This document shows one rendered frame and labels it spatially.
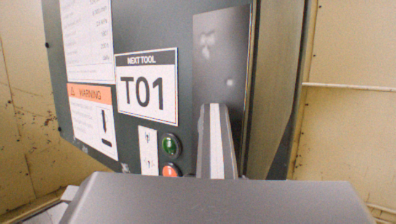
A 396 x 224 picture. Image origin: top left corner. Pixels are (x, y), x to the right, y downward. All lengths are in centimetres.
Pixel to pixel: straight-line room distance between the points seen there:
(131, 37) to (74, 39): 15
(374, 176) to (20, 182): 208
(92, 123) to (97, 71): 9
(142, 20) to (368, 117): 116
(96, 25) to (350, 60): 112
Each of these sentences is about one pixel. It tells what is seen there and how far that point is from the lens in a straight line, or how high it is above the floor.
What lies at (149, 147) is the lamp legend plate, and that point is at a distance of 19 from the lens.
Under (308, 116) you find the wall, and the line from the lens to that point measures 117.
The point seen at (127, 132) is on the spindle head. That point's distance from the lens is 22.
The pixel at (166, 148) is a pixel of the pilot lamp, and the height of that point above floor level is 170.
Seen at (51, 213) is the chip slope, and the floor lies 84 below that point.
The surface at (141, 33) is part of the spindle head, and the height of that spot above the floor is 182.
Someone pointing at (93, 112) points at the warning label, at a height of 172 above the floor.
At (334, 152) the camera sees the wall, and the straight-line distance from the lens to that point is 124.
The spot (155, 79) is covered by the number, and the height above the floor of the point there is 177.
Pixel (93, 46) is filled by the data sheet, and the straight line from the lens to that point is 27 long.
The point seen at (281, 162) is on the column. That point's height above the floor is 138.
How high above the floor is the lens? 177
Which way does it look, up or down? 13 degrees down
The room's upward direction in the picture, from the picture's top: 1 degrees clockwise
